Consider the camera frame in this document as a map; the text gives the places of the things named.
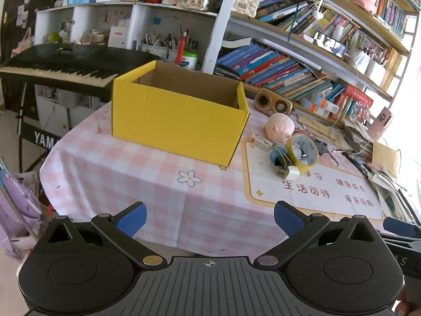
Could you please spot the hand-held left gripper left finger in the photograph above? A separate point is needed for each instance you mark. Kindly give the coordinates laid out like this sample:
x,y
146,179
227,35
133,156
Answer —
x,y
135,219

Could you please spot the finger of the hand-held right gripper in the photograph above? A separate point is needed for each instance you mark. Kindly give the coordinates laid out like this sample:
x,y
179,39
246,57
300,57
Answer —
x,y
399,226

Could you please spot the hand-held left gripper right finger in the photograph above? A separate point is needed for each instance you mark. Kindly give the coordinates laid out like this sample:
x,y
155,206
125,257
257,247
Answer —
x,y
286,219

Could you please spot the blue plastic packet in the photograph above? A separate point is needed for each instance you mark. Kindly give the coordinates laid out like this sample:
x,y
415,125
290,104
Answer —
x,y
275,154

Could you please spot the yellow cardboard box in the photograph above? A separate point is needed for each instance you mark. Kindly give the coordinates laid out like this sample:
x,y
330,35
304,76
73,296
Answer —
x,y
177,125

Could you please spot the pink checked cloth desktop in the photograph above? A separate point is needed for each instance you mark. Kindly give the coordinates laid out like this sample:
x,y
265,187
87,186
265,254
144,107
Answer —
x,y
131,177

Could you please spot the person's right hand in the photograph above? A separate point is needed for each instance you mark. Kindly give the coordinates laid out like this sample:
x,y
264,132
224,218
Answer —
x,y
403,307

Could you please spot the pile of papers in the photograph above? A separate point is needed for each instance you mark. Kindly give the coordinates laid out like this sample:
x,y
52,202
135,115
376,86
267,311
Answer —
x,y
391,191

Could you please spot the printed desk mat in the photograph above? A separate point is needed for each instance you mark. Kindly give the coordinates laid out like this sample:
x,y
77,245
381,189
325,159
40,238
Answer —
x,y
322,197

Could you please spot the black binder clip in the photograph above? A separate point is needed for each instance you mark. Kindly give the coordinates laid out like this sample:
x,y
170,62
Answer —
x,y
284,161

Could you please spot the yellow tape roll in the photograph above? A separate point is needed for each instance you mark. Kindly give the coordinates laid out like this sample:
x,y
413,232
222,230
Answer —
x,y
311,158

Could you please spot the brown kraft envelope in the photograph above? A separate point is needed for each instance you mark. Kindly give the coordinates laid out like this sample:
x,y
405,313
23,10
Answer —
x,y
385,158

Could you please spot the small white red-label box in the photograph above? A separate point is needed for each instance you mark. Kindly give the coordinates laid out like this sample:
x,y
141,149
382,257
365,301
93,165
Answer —
x,y
260,142

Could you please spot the pink pig plush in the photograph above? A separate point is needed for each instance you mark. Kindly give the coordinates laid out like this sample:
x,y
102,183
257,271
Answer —
x,y
279,126

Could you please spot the pink card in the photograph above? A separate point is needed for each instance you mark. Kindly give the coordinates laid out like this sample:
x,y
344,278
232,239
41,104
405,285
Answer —
x,y
381,121

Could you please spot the wooden speaker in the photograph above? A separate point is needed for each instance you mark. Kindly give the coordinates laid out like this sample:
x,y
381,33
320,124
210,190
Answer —
x,y
273,102

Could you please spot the purple bags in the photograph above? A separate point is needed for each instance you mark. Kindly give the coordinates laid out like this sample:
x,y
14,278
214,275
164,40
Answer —
x,y
16,210

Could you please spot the black keyboard stand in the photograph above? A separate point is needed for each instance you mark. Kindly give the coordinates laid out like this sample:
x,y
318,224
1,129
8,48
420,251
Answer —
x,y
44,139

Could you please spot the wooden bookshelf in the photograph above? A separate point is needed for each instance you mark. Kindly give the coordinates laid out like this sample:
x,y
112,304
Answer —
x,y
371,82

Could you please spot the row of colourful books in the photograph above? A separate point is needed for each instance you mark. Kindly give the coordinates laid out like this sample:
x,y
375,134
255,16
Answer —
x,y
273,69

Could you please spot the green-lid white jar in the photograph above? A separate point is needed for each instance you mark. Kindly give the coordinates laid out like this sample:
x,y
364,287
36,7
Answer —
x,y
190,61

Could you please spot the pen holder with pens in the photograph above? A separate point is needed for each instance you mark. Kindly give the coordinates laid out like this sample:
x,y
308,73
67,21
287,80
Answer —
x,y
158,47

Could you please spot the red glue bottle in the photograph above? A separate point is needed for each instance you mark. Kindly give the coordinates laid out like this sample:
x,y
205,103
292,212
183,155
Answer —
x,y
181,47

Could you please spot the black electronic keyboard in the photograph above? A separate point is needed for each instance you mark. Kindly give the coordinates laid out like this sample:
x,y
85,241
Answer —
x,y
49,60

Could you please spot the white carton with red label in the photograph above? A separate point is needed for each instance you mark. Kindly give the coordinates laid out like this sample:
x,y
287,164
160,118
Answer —
x,y
119,36

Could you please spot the upper row of books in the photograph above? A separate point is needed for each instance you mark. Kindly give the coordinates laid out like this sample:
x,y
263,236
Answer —
x,y
315,16

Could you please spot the white shelf unit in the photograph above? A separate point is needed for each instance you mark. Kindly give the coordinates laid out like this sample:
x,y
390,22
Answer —
x,y
42,23

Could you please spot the dark wooden door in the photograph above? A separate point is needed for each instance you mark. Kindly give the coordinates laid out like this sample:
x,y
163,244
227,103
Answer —
x,y
13,39

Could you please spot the white quilted pearl bag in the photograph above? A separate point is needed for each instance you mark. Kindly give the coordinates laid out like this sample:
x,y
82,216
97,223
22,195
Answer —
x,y
246,1

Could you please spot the white bookshelf post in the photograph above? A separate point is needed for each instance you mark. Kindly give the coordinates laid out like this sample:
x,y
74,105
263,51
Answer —
x,y
222,16

